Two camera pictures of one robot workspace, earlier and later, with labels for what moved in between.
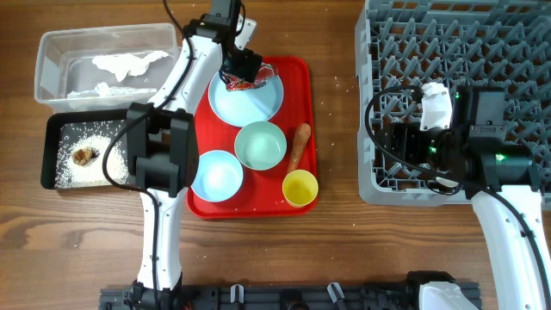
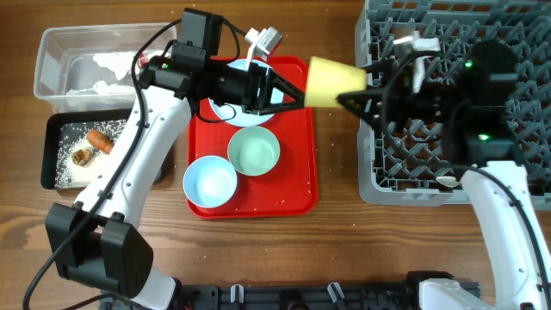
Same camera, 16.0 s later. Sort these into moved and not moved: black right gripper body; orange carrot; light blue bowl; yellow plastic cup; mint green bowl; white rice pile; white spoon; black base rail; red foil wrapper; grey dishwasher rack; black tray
Moved: black right gripper body; light blue bowl; red foil wrapper; orange carrot; mint green bowl; yellow plastic cup
Not moved: white rice pile; white spoon; black base rail; black tray; grey dishwasher rack
